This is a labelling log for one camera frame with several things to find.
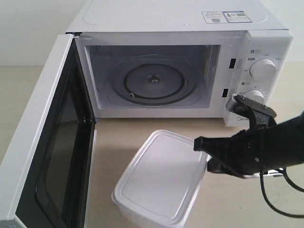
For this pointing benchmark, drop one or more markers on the white control knob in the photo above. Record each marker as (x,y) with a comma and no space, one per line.
(254,95)
(263,70)

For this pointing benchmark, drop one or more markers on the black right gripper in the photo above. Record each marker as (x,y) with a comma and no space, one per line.
(277,146)

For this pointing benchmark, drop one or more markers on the upper white control knob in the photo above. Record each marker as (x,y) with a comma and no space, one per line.
(263,70)

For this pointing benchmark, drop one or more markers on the white microwave oven body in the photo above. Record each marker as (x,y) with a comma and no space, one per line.
(112,31)

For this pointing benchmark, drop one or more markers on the lower white control knob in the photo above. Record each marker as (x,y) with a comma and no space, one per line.
(254,95)

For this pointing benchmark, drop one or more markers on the glass turntable plate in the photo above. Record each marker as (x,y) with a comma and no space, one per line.
(154,80)

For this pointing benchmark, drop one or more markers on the white plastic lidded container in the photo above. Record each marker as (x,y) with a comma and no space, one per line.
(160,185)

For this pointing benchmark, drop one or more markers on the white microwave door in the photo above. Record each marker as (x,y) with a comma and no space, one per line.
(46,172)

